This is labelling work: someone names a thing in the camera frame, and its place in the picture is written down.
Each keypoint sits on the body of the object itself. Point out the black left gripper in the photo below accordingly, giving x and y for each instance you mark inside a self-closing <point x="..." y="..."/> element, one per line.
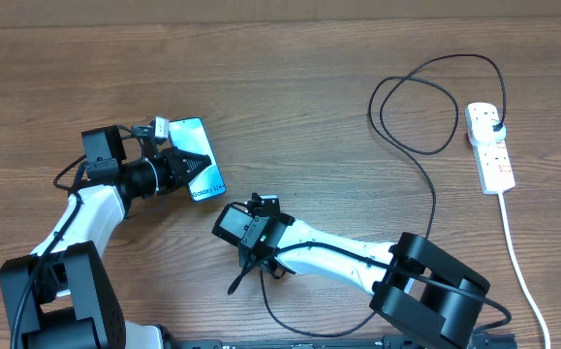
<point x="172" y="159"/>

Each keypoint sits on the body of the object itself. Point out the blue Galaxy smartphone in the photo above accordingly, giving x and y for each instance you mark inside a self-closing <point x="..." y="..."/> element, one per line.
<point x="190" y="135"/>

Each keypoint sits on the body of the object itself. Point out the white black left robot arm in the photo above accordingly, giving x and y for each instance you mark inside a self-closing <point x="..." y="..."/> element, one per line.
<point x="59" y="295"/>

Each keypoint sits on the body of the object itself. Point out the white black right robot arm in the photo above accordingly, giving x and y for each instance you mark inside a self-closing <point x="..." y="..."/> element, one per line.
<point x="416" y="286"/>

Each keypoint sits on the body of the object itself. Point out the white charger plug adapter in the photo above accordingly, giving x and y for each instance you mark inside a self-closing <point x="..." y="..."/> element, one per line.
<point x="483" y="124"/>

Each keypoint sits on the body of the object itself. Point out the white power extension strip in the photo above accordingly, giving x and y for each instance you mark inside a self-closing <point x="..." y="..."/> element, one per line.
<point x="494" y="168"/>

